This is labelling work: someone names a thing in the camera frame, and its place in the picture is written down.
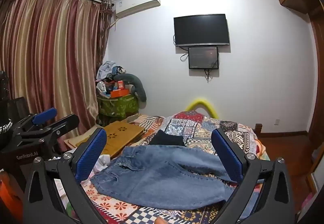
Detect yellow foam tube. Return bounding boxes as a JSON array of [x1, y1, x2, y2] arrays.
[[184, 97, 218, 120]]

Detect white cloth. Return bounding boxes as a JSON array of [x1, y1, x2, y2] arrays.
[[92, 154, 112, 174]]

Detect pile of clothes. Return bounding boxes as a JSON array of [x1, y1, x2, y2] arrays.
[[96, 61, 127, 80]]

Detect orange cloth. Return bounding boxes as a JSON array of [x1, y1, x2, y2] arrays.
[[0, 170, 26, 224]]

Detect grey tube pillow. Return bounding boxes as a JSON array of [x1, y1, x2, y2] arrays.
[[113, 73, 147, 103]]

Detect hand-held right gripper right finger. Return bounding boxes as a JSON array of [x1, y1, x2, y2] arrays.
[[211, 128, 297, 224]]

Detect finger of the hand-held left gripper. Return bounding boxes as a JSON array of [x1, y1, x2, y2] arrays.
[[11, 108, 58, 131], [38, 113, 80, 141]]

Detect folded black pants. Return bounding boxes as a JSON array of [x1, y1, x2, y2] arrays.
[[148, 129, 186, 148]]

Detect black studded object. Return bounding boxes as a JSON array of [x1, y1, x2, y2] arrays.
[[0, 70, 14, 134]]

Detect black wall television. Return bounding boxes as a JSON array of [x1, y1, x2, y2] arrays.
[[173, 13, 230, 47]]

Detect orange box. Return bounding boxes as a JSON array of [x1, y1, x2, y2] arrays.
[[110, 88, 130, 98]]

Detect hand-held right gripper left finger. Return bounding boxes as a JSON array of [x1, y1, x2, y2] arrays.
[[22, 126, 112, 224]]

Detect blue denim pants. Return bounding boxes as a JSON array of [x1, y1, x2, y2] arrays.
[[90, 145, 254, 211]]

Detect wooden lap table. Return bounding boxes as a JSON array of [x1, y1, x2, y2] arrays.
[[75, 120, 145, 159]]

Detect small black wall monitor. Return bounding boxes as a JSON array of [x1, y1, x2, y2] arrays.
[[188, 46, 220, 70]]

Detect striped red and gold curtain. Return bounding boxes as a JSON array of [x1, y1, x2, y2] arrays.
[[0, 0, 113, 150]]

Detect white air conditioner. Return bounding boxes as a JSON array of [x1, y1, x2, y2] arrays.
[[111, 0, 161, 18]]

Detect brown wooden door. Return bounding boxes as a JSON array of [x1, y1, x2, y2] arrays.
[[307, 6, 324, 189]]

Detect patchwork printed blanket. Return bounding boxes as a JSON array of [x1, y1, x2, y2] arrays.
[[54, 110, 271, 224]]

